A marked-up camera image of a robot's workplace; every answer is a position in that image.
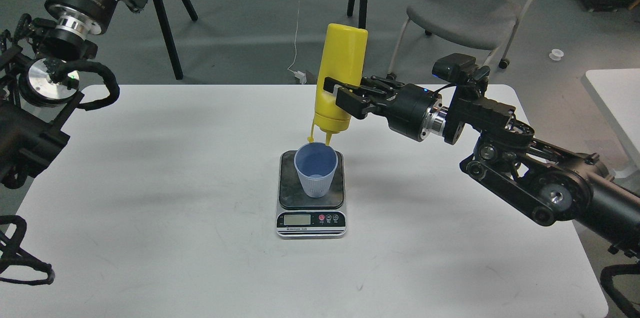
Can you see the white side table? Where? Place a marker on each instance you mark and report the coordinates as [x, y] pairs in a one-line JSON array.
[[616, 93]]

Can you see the digital kitchen scale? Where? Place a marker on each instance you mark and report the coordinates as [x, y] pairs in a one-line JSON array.
[[303, 217]]

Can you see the grey office chair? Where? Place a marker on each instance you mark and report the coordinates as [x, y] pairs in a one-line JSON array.
[[486, 25]]

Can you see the small white spool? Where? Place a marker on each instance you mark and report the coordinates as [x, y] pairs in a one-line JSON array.
[[556, 55]]

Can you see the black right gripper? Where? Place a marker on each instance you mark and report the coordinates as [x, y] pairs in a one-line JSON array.
[[412, 111]]

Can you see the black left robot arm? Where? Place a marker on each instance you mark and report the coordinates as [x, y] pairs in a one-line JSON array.
[[48, 72]]

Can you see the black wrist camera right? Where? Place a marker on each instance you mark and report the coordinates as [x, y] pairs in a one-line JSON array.
[[461, 70]]

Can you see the yellow squeeze bottle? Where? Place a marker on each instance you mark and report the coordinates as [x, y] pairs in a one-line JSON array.
[[343, 58]]

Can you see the blue ribbed plastic cup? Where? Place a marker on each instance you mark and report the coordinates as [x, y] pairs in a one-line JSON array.
[[315, 164]]

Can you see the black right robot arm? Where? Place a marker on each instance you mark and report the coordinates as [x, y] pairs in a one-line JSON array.
[[543, 181]]

